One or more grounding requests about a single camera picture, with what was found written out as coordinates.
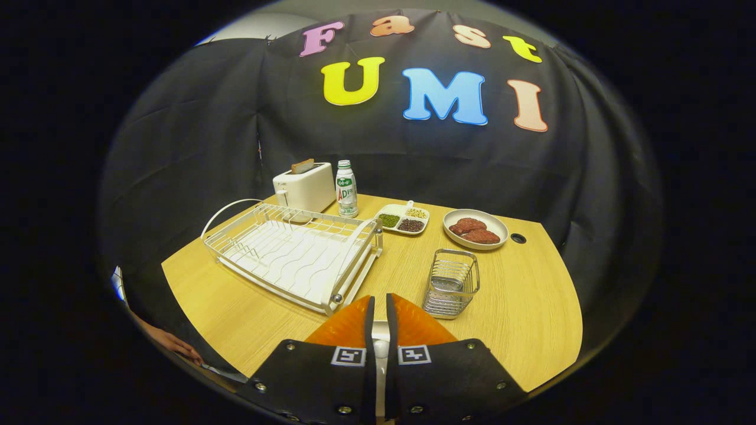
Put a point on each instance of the white plate with patties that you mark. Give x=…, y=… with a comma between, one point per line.
x=499, y=225

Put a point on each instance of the black backdrop cloth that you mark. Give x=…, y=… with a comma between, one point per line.
x=207, y=147

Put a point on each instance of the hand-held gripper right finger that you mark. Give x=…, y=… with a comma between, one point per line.
x=391, y=330

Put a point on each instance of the brown meat patty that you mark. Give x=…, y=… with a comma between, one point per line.
x=468, y=225
x=481, y=236

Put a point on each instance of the white green-label drink bottle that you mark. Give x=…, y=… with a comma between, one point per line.
x=346, y=189

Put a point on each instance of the white compartment dish with beans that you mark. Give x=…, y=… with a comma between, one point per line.
x=384, y=211

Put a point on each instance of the toasted bread slice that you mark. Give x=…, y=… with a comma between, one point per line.
x=302, y=166

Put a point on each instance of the white toaster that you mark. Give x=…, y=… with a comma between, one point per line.
x=304, y=189

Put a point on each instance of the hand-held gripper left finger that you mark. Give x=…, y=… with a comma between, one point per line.
x=370, y=330

